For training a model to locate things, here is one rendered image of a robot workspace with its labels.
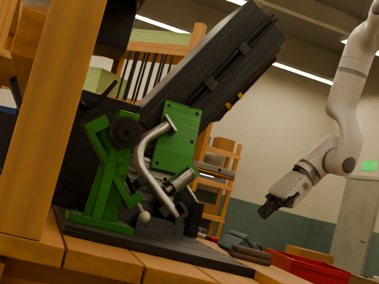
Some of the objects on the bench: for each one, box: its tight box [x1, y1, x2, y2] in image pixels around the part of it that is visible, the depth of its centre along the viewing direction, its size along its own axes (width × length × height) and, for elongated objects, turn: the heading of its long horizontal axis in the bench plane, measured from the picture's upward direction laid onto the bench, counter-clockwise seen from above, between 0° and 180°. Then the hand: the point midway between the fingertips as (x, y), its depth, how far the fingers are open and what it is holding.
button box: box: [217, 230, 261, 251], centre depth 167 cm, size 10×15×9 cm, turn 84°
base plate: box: [53, 205, 255, 278], centre depth 178 cm, size 42×110×2 cm, turn 84°
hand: (265, 211), depth 172 cm, fingers closed
